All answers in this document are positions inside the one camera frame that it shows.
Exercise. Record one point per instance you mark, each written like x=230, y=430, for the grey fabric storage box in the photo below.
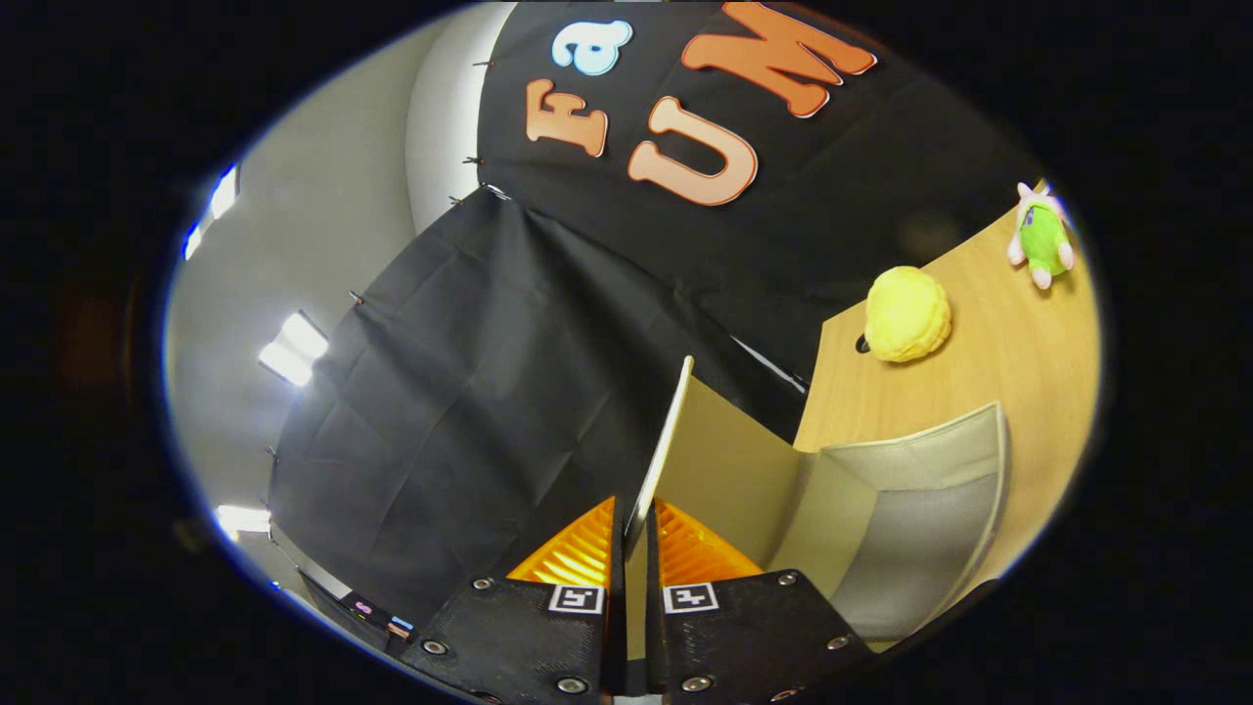
x=910, y=529

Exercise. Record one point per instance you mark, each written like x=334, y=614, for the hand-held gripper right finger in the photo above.
x=654, y=636

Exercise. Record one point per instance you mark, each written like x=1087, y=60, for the ceiling light panel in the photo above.
x=292, y=350
x=217, y=206
x=243, y=519

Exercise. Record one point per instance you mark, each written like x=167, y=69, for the yellow plush toy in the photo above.
x=907, y=313

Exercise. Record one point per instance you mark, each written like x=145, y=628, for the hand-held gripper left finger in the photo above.
x=618, y=636

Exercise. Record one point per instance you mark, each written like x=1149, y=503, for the green and pink plush toy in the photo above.
x=1043, y=240

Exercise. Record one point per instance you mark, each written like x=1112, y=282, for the black backdrop cloth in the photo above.
x=470, y=392

